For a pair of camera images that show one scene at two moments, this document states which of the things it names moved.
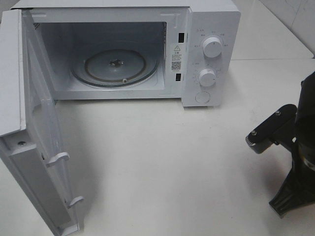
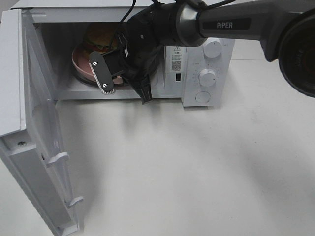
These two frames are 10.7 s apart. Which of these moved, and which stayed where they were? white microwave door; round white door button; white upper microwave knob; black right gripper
Moved: black right gripper
Stayed: white upper microwave knob; round white door button; white microwave door
